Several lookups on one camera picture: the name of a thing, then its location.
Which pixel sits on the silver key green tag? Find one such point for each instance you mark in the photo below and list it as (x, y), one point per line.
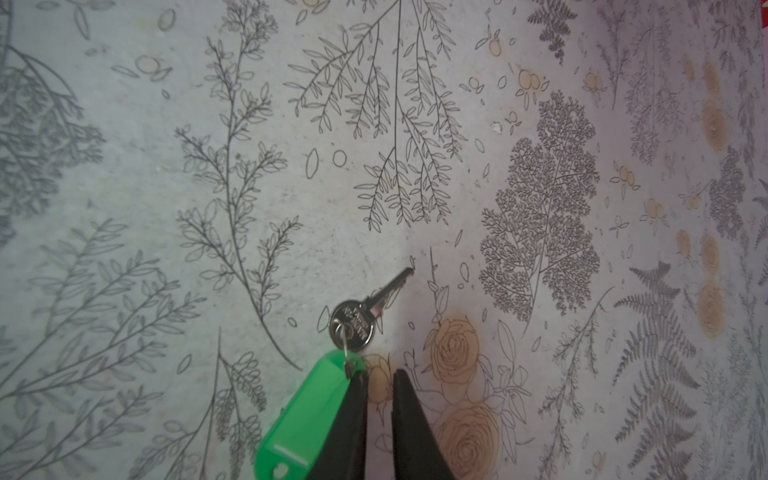
(292, 445)

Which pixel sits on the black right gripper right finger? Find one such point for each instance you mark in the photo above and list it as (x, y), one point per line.
(416, 453)

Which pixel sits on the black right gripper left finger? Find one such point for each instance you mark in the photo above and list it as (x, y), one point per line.
(343, 454)

